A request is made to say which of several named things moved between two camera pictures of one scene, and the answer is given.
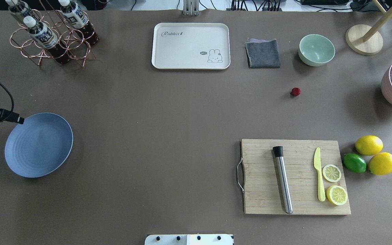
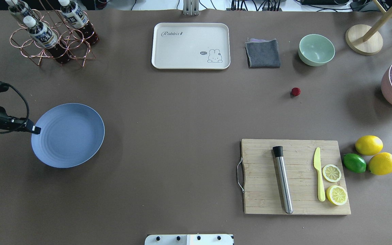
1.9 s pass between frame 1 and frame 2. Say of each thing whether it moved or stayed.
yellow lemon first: stayed
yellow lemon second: stayed
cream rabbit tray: stayed
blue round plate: moved
